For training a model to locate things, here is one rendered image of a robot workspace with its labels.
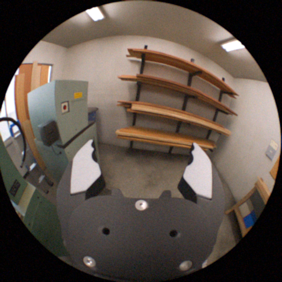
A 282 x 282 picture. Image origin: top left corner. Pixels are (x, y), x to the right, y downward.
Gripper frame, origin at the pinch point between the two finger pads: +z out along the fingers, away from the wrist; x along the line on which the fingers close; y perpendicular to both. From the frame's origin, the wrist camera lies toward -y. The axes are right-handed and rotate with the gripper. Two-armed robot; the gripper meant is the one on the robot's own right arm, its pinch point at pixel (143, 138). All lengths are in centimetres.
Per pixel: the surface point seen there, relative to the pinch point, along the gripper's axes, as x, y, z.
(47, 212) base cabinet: -72, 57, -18
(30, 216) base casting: -68, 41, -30
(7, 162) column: -77, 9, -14
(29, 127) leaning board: -191, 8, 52
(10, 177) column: -77, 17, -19
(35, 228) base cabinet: -68, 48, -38
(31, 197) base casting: -69, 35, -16
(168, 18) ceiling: 36, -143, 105
